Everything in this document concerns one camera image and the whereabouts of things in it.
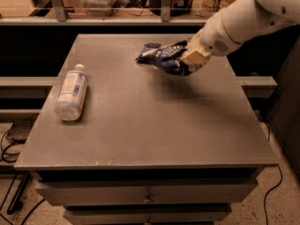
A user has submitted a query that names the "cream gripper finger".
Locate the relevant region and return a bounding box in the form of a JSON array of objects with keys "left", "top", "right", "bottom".
[
  {"left": 180, "top": 49, "right": 210, "bottom": 66},
  {"left": 187, "top": 65, "right": 203, "bottom": 73}
]

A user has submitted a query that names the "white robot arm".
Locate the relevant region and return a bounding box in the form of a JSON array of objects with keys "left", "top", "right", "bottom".
[{"left": 180, "top": 0, "right": 300, "bottom": 71}]

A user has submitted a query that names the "grey drawer cabinet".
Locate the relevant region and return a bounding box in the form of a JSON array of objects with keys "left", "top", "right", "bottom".
[{"left": 15, "top": 35, "right": 278, "bottom": 212}]

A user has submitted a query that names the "black cables left floor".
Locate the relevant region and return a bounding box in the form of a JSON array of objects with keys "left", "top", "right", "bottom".
[{"left": 0, "top": 113, "right": 46, "bottom": 225}]

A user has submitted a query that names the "metal railing shelf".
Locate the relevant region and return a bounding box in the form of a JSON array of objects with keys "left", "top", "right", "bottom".
[{"left": 0, "top": 0, "right": 208, "bottom": 26}]

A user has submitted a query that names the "upper drawer with knob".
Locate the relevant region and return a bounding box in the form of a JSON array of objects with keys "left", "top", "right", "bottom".
[{"left": 36, "top": 179, "right": 257, "bottom": 206}]

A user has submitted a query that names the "lower drawer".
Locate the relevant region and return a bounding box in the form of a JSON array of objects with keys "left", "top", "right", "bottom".
[{"left": 64, "top": 206, "right": 232, "bottom": 225}]

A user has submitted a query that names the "blue plastic bottle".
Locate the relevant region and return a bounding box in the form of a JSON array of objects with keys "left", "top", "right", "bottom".
[{"left": 54, "top": 64, "right": 88, "bottom": 121}]

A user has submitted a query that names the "black cable right floor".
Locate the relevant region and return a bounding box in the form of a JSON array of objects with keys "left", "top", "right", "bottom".
[{"left": 255, "top": 110, "right": 283, "bottom": 225}]

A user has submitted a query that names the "clear plastic container on shelf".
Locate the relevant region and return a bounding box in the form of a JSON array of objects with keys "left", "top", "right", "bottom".
[{"left": 81, "top": 0, "right": 116, "bottom": 16}]

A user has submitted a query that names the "small dark snack bar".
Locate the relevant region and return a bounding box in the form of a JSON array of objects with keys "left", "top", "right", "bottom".
[{"left": 135, "top": 43, "right": 161, "bottom": 64}]

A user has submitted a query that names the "blue chip bag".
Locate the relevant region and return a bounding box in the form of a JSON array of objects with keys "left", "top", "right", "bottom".
[{"left": 145, "top": 40, "right": 191, "bottom": 76}]

